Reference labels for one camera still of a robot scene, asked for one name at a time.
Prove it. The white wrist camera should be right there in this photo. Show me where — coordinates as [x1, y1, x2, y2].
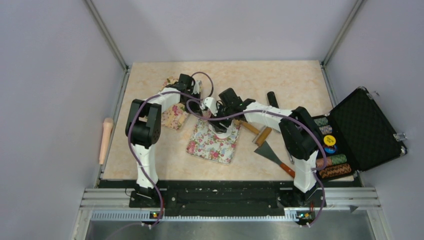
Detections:
[191, 80, 202, 99]
[200, 97, 218, 116]

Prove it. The metal scraper with red handle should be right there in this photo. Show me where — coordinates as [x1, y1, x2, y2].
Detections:
[254, 141, 296, 179]

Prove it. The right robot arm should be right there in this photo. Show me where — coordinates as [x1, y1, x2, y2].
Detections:
[201, 88, 322, 206]

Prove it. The yellow floral cloth pad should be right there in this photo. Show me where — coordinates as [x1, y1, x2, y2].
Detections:
[158, 77, 190, 131]

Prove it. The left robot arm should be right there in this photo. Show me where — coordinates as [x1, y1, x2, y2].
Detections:
[125, 74, 201, 207]

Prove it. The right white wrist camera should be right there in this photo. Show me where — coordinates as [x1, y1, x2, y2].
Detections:
[200, 97, 218, 116]

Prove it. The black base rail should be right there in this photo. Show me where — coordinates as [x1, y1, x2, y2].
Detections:
[79, 178, 379, 223]

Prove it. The black ridged rolling stick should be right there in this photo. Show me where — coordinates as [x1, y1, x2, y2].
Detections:
[266, 91, 279, 108]

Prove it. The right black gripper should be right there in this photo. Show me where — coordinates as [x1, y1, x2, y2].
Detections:
[208, 102, 235, 133]

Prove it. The wooden double-ended rolling pin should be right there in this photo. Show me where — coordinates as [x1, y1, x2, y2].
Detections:
[234, 120, 273, 147]

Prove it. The open black poker chip case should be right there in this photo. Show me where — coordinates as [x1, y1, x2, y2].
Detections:
[312, 86, 408, 181]

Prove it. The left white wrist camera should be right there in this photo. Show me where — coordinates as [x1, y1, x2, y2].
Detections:
[191, 80, 202, 99]

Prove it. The white dough piece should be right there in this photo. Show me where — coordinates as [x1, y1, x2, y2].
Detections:
[211, 128, 237, 139]

